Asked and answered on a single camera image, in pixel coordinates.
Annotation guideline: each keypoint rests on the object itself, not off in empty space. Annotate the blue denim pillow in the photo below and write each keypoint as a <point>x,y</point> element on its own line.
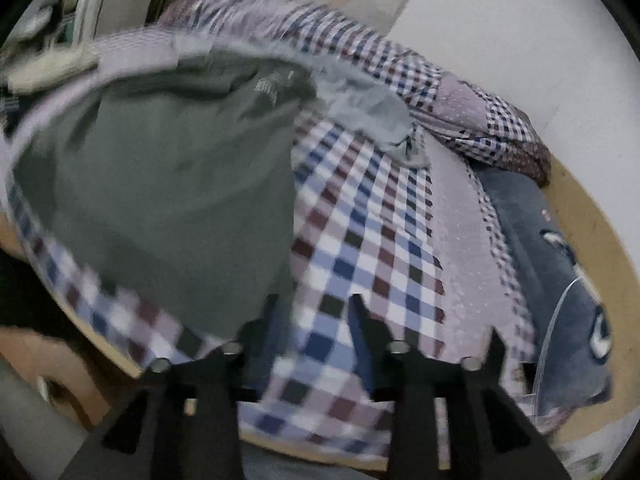
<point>573,338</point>

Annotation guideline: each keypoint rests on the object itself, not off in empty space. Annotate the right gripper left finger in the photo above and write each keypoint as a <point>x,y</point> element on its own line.
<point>180,421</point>

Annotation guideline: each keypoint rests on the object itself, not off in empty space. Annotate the dark green shirt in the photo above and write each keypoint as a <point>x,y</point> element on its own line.
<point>178,185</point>

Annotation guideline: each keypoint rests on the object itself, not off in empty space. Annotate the light grey-blue shirt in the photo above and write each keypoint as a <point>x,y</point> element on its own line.
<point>344,93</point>

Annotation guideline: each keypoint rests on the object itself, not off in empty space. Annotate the checkered bed sheet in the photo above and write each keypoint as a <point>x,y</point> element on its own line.
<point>415,244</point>

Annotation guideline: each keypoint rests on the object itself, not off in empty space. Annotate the checkered folded quilt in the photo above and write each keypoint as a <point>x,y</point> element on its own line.
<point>466,118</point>

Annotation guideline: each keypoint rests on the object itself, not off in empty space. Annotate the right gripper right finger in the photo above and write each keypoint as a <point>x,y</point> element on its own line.
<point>450,421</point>

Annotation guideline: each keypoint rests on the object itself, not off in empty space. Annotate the wooden bed frame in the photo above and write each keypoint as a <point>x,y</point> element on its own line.
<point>601,253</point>

